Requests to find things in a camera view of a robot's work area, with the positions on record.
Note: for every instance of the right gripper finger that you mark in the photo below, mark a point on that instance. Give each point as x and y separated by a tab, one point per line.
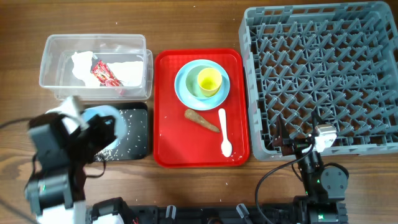
281	138
316	120

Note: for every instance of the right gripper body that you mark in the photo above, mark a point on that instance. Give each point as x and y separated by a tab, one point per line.
301	144

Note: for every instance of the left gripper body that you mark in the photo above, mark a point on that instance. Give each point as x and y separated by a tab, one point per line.
82	144

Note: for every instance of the small light blue bowl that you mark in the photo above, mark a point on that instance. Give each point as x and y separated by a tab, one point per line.
120	129

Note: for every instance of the rice and food leftovers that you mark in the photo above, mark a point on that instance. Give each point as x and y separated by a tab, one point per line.
134	145

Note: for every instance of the white tissue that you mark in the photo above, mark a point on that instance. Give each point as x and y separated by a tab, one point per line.
82	63
128	73

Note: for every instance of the red strawberry cake wrapper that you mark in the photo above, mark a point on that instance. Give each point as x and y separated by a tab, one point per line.
105	76

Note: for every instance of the brown carrot-shaped food scrap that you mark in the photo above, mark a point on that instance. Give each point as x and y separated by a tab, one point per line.
198	119

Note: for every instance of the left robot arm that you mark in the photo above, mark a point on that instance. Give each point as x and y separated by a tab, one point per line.
58	196

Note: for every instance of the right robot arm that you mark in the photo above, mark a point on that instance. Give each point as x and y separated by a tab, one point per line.
325	184

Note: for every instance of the grey dishwasher rack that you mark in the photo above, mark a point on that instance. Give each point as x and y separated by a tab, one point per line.
338	60

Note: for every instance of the white plastic spoon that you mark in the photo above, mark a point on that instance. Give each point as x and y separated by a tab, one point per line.
226	146

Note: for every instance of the black plastic tray bin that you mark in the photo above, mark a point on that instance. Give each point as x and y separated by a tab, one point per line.
123	106

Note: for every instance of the clear plastic bin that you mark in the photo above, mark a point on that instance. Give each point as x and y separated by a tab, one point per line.
57	65

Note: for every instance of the yellow plastic cup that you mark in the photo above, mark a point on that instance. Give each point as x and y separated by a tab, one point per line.
209	81

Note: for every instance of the red plastic tray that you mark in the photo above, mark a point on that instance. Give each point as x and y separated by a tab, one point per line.
181	143

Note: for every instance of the light blue plate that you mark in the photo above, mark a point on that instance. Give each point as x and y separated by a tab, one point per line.
193	102

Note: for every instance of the light green bowl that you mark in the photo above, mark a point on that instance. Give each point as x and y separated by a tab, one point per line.
191	81

